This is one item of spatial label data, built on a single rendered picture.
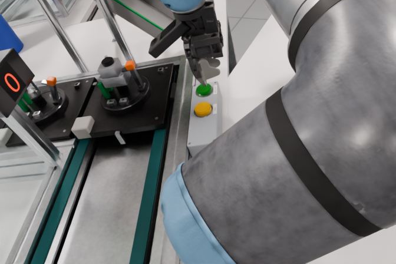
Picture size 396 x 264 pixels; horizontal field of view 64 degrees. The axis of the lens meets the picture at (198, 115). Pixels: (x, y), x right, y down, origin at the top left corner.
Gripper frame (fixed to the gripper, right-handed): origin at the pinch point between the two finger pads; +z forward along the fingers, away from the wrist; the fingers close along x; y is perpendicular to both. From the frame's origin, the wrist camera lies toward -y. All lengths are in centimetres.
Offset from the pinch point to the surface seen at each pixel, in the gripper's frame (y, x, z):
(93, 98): -32.1, 2.8, 2.3
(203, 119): 0.1, -10.0, 3.3
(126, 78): -18.5, 0.0, -4.7
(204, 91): 0.2, -1.3, 2.1
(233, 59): 2, 71, 46
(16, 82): -30.7, -16.6, -20.2
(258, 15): 20, 204, 99
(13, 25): -112, 87, 12
